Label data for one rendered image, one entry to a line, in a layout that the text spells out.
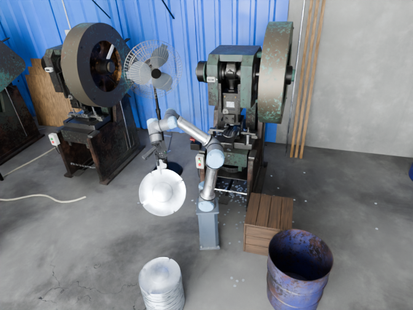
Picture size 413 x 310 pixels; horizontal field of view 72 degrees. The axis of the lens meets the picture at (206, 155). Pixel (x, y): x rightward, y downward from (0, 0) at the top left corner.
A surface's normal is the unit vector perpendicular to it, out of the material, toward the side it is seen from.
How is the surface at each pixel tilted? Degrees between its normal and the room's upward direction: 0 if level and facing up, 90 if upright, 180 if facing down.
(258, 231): 90
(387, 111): 90
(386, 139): 90
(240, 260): 0
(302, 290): 92
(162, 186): 54
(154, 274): 0
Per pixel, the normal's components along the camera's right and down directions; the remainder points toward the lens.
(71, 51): -0.30, -0.04
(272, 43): -0.23, -0.29
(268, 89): -0.30, 0.50
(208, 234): 0.02, 0.54
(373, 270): -0.05, -0.84
